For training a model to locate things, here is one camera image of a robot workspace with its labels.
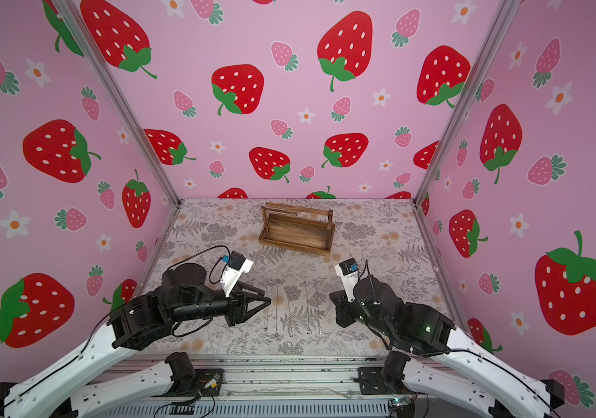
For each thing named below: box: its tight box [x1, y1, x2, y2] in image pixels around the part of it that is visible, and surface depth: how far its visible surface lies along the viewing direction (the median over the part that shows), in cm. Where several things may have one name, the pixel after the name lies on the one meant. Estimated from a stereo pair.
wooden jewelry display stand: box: [257, 201, 336, 257], surface depth 110 cm
